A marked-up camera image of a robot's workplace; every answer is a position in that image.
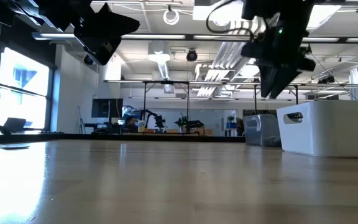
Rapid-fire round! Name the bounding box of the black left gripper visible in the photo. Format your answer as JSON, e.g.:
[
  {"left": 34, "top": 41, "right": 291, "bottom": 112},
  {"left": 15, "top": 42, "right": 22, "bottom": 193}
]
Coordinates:
[{"left": 70, "top": 0, "right": 141, "bottom": 41}]

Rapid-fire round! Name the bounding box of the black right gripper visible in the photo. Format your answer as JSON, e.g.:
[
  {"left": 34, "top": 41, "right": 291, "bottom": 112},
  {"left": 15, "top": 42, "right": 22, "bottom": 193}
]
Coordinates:
[{"left": 241, "top": 18, "right": 310, "bottom": 99}]

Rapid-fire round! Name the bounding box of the ceiling light strip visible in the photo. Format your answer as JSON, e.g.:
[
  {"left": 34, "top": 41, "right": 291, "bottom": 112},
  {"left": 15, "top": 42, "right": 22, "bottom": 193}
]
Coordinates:
[
  {"left": 193, "top": 34, "right": 358, "bottom": 44},
  {"left": 31, "top": 32, "right": 186, "bottom": 41}
]

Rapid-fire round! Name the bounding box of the grey translucent plastic bin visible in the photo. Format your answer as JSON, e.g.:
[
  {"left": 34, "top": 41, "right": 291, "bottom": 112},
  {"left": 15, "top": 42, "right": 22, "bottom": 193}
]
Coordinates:
[{"left": 243, "top": 113, "right": 283, "bottom": 148}]

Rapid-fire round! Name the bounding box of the white plastic bin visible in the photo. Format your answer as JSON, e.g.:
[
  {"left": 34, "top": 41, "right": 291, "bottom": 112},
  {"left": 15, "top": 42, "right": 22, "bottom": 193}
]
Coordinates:
[{"left": 275, "top": 100, "right": 358, "bottom": 159}]

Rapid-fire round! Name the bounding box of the black computer monitor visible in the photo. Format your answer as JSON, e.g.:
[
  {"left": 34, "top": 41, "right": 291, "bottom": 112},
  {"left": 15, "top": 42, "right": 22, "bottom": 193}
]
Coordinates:
[{"left": 91, "top": 98, "right": 124, "bottom": 119}]

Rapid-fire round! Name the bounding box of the background person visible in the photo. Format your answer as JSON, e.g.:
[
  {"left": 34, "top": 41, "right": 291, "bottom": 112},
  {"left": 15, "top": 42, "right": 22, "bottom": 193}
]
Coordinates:
[{"left": 122, "top": 115, "right": 139, "bottom": 134}]

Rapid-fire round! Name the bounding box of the large black framed window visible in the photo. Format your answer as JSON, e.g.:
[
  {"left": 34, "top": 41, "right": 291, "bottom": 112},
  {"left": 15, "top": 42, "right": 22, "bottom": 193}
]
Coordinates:
[{"left": 0, "top": 46, "right": 56, "bottom": 134}]

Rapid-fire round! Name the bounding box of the grey laptop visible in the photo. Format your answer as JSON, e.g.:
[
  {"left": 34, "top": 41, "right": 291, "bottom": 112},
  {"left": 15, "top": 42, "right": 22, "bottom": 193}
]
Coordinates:
[{"left": 2, "top": 117, "right": 27, "bottom": 134}]

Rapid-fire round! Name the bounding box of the green striped bandage packet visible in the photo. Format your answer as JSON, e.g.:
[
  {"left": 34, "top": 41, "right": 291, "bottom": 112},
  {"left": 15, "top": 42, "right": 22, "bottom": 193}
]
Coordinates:
[{"left": 0, "top": 143, "right": 30, "bottom": 151}]

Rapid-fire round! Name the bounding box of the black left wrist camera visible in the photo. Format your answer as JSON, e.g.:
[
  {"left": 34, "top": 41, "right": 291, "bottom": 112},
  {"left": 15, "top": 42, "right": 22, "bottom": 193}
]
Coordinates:
[{"left": 83, "top": 36, "right": 123, "bottom": 67}]

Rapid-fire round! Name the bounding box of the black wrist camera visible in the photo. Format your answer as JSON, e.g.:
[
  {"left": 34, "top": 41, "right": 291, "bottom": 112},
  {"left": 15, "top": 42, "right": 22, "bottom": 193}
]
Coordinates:
[
  {"left": 295, "top": 55, "right": 317, "bottom": 73},
  {"left": 83, "top": 36, "right": 123, "bottom": 67}
]

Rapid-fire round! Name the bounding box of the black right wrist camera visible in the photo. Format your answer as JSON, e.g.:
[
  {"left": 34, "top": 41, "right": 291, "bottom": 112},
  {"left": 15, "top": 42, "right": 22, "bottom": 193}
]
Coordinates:
[{"left": 295, "top": 55, "right": 317, "bottom": 73}]

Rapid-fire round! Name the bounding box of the white cable coil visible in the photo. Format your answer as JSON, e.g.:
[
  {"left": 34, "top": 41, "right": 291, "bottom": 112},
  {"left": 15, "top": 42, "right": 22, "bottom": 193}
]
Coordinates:
[{"left": 162, "top": 8, "right": 181, "bottom": 26}]

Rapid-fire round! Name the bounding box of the background workstation frame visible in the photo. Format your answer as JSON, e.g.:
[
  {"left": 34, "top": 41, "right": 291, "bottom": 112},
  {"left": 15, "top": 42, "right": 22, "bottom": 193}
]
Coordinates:
[{"left": 103, "top": 79, "right": 358, "bottom": 138}]

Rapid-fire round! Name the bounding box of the black overhead camera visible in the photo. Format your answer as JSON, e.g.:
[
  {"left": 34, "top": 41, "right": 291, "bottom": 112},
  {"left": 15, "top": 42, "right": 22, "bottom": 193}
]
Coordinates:
[{"left": 186, "top": 49, "right": 199, "bottom": 63}]

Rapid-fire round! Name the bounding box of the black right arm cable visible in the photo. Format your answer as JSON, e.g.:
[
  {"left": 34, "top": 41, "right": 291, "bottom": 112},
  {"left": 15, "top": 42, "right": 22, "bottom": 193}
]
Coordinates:
[{"left": 205, "top": 0, "right": 257, "bottom": 42}]

